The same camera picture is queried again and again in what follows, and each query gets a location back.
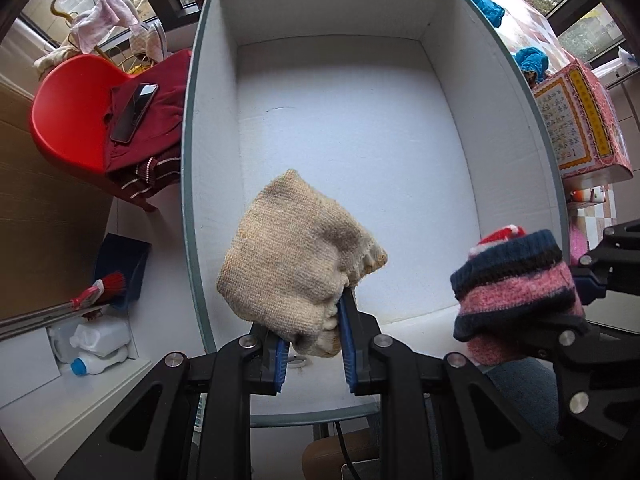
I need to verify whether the maroon striped garment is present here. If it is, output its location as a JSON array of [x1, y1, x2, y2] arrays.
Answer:
[[104, 50, 193, 201]]

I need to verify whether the pink cloth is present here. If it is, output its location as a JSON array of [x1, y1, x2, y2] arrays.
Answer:
[[67, 0, 141, 56]]

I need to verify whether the red bristle broom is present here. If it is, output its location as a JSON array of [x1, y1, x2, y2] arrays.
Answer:
[[0, 271, 126, 341]]

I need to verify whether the pink printed box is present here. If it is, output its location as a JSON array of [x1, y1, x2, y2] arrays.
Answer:
[[531, 57, 635, 193]]

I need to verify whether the black smartphone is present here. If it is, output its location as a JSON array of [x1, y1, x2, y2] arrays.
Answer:
[[110, 82, 160, 144]]

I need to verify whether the black cable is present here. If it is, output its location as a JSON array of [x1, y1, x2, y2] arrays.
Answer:
[[334, 420, 362, 480]]

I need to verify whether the white plastic jug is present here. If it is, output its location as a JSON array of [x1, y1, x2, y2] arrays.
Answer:
[[69, 316, 132, 358]]

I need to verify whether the pink navy striped knit hat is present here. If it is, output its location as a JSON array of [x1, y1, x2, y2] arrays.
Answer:
[[450, 225, 586, 367]]

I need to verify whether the red plastic chair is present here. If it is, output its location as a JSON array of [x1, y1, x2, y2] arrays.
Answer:
[[29, 54, 161, 213]]

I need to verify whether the blue scrunchie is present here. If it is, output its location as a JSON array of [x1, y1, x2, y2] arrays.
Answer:
[[464, 0, 507, 27], [514, 46, 550, 81]]

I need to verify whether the brown stool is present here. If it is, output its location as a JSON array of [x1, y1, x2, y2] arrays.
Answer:
[[302, 430, 376, 480]]

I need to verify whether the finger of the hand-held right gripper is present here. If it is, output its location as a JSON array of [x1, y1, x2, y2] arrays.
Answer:
[[520, 317, 640, 443], [570, 220, 640, 307]]

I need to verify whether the beige knit hat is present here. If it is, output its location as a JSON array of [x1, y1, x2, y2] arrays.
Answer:
[[216, 169, 389, 359]]

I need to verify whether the white bottle with blue cap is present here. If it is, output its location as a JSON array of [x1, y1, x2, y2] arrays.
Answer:
[[70, 345, 130, 377]]

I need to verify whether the blue grey cloth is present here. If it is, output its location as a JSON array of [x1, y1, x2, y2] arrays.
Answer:
[[485, 359, 561, 443]]

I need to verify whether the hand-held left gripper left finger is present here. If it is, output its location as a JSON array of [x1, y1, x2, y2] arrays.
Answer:
[[55, 322, 291, 480]]

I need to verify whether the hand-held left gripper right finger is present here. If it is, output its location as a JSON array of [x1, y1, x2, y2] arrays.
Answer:
[[336, 287, 573, 480]]

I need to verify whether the large white cardboard box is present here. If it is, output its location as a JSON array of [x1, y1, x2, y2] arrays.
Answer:
[[181, 0, 571, 428]]

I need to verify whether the blue dustpan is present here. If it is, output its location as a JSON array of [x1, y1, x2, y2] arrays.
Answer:
[[92, 232, 152, 310]]

